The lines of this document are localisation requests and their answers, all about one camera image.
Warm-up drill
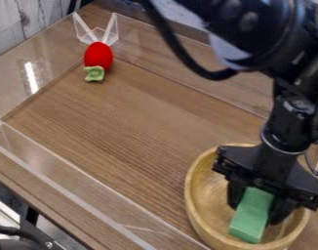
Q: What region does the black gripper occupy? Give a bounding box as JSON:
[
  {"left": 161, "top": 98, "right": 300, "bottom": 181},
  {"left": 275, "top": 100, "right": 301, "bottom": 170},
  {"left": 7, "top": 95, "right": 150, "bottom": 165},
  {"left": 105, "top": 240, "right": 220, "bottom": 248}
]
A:
[{"left": 212, "top": 144, "right": 318, "bottom": 225}]

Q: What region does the green rectangular stick block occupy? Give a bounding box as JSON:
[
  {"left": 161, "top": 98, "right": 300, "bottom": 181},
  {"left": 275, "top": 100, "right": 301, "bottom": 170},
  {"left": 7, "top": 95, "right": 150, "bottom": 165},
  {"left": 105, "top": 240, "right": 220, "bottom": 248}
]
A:
[{"left": 228, "top": 187, "right": 273, "bottom": 244}]

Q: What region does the brown wooden bowl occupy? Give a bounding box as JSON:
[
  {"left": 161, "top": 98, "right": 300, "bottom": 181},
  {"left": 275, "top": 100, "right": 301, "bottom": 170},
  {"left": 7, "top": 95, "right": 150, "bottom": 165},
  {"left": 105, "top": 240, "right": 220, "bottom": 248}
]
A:
[{"left": 184, "top": 146, "right": 309, "bottom": 250}]

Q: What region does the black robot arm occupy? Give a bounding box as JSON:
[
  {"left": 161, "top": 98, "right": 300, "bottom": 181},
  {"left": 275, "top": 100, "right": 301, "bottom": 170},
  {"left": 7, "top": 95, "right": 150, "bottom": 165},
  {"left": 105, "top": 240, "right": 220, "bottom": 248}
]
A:
[{"left": 140, "top": 0, "right": 318, "bottom": 224}]

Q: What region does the red felt strawberry toy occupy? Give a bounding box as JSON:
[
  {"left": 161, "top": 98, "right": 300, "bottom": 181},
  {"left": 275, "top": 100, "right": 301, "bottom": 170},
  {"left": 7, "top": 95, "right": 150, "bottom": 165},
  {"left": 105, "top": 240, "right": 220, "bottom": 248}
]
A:
[{"left": 82, "top": 42, "right": 113, "bottom": 82}]

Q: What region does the clear acrylic front wall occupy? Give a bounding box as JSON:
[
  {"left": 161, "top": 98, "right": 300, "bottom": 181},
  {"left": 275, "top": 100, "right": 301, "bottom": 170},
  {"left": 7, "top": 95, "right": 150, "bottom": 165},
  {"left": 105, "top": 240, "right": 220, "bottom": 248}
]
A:
[{"left": 0, "top": 115, "right": 204, "bottom": 250}]

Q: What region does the black table leg bracket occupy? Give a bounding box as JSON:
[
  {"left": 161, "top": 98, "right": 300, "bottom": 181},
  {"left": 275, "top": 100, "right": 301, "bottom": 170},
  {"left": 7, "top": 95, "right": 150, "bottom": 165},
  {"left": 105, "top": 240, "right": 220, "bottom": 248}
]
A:
[{"left": 20, "top": 206, "right": 66, "bottom": 250}]

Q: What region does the black cable under table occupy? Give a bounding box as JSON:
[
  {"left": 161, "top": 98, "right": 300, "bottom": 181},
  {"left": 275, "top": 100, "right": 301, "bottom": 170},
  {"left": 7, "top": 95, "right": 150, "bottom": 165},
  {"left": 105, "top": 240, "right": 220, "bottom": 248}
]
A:
[{"left": 0, "top": 224, "right": 22, "bottom": 242}]

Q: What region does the clear acrylic corner bracket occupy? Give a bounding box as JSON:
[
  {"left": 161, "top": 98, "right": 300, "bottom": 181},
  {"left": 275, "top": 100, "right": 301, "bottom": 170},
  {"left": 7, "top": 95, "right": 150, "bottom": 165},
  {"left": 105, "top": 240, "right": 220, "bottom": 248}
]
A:
[{"left": 72, "top": 13, "right": 118, "bottom": 46}]

